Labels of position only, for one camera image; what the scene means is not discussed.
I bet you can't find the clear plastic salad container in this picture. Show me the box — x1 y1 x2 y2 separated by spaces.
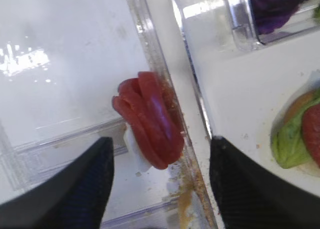
225 0 320 51

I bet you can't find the green lettuce in container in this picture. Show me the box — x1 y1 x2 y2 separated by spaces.
312 6 320 24

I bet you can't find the stack of tomato slices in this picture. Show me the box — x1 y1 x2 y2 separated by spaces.
112 71 185 170

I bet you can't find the metal baking tray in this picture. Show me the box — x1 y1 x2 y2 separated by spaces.
168 0 320 229

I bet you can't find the clear rail under white bun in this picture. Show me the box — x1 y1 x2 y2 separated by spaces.
100 197 180 229

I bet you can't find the bun bottom on tray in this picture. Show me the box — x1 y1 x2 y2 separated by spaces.
271 88 320 177

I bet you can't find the lettuce leaf on bun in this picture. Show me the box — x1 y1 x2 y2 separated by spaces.
271 87 320 169

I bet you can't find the clear long left divider rail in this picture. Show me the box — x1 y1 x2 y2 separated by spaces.
127 0 217 229

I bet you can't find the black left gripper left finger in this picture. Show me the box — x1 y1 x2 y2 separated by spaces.
0 137 115 229

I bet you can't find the tomato slice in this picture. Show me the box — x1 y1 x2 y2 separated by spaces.
301 104 320 167

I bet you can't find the white pusher block for tomatoes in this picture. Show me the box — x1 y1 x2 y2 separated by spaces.
123 122 152 173

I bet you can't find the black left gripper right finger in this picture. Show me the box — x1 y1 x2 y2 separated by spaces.
209 136 320 229

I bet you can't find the purple cabbage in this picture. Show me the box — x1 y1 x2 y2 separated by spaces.
250 0 309 35

